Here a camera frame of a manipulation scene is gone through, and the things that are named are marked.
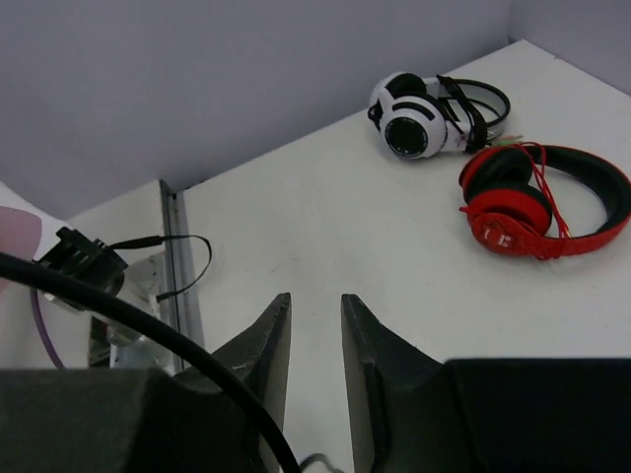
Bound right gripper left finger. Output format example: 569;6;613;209
175;293;292;472

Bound aluminium table edge rail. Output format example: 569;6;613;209
159;180;205;347

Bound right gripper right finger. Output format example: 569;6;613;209
341;294;447;472

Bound red black headphones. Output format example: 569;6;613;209
458;143;630;260

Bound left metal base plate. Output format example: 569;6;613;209
88;250;174;371

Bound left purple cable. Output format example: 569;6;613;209
29;288;65;370

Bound thin black headphone cable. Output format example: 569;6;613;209
298;451;346;473

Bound white black headphones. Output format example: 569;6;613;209
368;72;512;161

